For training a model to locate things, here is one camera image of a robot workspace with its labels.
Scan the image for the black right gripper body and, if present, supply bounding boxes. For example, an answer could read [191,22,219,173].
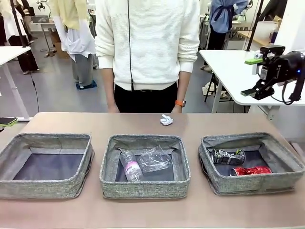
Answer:
[259,51,305,85]

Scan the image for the crushed black drink can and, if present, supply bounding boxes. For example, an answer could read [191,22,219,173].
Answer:
[211,149,246,166]

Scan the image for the crushed red drink can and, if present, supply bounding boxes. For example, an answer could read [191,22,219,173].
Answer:
[230,166,273,177]

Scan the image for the clear plastic packaging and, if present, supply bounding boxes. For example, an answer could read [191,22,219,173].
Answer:
[138,146,173,173]

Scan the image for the clear bottle pink label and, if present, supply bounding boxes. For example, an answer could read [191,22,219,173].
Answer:
[120,150,144,182]

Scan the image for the person's left forearm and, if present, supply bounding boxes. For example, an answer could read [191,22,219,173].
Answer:
[176,70,193,103]

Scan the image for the person's right forearm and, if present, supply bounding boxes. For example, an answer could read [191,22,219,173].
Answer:
[100,68,115,105]

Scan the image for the person's right hand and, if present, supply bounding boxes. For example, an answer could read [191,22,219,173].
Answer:
[107,103,120,114]

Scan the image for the wooden bench table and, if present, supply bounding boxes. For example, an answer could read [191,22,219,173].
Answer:
[238,30,274,51]

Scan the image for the black stand pole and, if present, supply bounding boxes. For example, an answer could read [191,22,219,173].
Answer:
[245,0,264,52]
[9,0,29,49]

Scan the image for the white table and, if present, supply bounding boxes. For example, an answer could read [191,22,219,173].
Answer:
[0,46,33,121]
[199,49,305,115]

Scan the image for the white tote bag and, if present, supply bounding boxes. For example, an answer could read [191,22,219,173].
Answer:
[202,81,228,100]

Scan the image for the person in blue shirt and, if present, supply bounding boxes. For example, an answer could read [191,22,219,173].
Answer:
[208,0,250,51]

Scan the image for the grey fabric basket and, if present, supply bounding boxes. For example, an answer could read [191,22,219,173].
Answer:
[99,134,192,199]
[198,132,298,196]
[0,133,95,200]

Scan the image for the cardboard box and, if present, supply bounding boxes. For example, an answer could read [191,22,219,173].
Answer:
[52,32,70,59]

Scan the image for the blue floor mat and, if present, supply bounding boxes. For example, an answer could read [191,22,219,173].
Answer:
[75,80,98,90]

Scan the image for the person in white coat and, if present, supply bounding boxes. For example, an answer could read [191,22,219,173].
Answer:
[0,0,41,75]

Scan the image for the crumpled white paper ball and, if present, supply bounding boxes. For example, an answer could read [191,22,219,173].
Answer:
[159,114,174,126]

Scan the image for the person in yellow vest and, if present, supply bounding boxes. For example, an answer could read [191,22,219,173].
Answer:
[49,0,98,90]

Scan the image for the grey metal cart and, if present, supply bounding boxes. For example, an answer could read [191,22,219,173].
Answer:
[30,15,58,58]

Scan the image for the black trousers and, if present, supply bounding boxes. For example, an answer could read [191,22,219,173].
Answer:
[113,82,179,114]

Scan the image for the white knit sweater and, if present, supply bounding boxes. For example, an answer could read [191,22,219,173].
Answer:
[94,0,201,91]

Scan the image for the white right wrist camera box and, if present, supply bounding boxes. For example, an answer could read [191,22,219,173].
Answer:
[252,52,264,75]

